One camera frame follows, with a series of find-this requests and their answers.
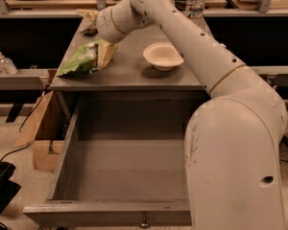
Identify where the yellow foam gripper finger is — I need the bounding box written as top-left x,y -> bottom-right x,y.
75,9 -> 99,24
97,42 -> 117,70

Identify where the green rice chip bag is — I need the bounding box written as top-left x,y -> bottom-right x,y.
57,40 -> 103,77

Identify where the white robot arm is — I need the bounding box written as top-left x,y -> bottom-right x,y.
96,0 -> 287,230

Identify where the open grey top drawer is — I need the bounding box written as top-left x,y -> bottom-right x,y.
22,91 -> 212,228

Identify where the metal drawer knob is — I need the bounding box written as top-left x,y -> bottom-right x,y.
139,214 -> 151,229

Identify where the small black device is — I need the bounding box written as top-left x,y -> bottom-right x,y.
81,24 -> 98,36

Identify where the grey cabinet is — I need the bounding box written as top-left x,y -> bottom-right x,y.
51,25 -> 209,123

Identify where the white paper bowl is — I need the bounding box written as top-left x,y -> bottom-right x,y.
143,42 -> 184,71

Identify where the grey lower shelf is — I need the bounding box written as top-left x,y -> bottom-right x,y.
0,69 -> 51,91

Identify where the cardboard box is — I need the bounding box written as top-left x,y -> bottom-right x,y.
13,90 -> 64,172

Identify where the clear plastic water bottle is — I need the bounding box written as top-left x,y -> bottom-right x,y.
184,0 -> 204,25

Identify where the clear sanitizer bottle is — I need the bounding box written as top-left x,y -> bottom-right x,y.
0,52 -> 17,76

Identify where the black bin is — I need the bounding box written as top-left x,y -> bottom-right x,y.
0,162 -> 21,230

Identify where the black floor cable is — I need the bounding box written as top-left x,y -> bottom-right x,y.
0,85 -> 51,163

